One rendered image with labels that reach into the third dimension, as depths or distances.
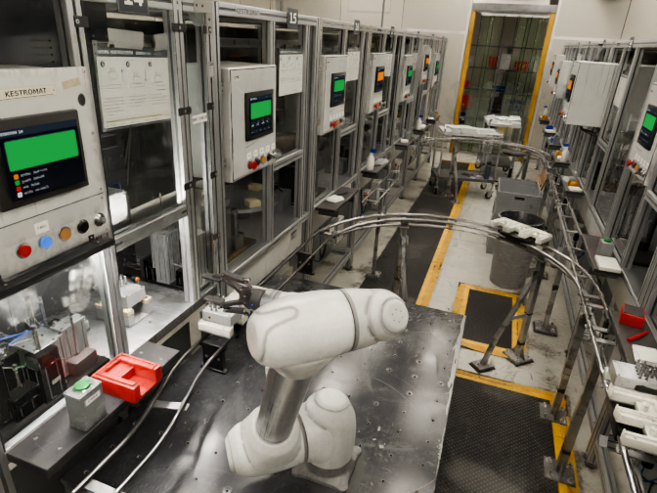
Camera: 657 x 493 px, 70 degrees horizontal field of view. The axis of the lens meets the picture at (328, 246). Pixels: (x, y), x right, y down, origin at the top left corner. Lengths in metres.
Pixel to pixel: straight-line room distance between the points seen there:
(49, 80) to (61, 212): 0.33
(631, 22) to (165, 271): 8.64
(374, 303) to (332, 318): 0.09
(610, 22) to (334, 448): 8.78
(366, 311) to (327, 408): 0.56
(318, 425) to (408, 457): 0.39
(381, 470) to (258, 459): 0.45
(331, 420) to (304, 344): 0.58
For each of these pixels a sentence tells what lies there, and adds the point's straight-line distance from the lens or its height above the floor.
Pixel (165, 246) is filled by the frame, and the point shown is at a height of 1.11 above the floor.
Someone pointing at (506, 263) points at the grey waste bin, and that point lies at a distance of 4.32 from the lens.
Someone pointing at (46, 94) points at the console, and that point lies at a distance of 1.36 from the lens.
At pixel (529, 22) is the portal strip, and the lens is 9.52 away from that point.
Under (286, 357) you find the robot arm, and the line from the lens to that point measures 0.91.
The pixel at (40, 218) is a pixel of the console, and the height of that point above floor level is 1.48.
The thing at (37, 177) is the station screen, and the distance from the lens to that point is 1.32.
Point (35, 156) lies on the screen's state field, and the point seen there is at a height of 1.64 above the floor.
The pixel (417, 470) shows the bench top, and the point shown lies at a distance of 1.70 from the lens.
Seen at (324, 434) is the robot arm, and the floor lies 0.89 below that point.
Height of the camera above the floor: 1.93
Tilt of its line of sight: 24 degrees down
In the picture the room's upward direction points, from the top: 3 degrees clockwise
